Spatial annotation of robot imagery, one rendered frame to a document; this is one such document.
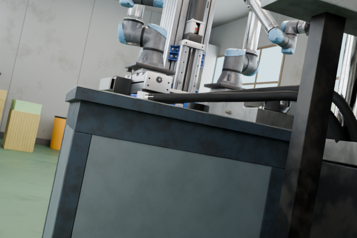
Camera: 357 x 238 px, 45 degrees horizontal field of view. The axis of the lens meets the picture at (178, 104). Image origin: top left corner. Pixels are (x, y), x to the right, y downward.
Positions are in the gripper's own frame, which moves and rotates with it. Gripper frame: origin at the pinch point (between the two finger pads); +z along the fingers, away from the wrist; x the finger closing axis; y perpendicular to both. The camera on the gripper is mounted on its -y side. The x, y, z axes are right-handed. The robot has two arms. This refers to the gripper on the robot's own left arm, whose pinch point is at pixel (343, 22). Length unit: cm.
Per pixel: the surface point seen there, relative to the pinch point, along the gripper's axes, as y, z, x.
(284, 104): 46, 7, 66
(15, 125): 122, -516, -85
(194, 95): 45, 6, 121
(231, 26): -91, -423, -474
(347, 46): 26, 41, 95
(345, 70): 33, 42, 96
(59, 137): 154, -581, -203
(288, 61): -13, -232, -370
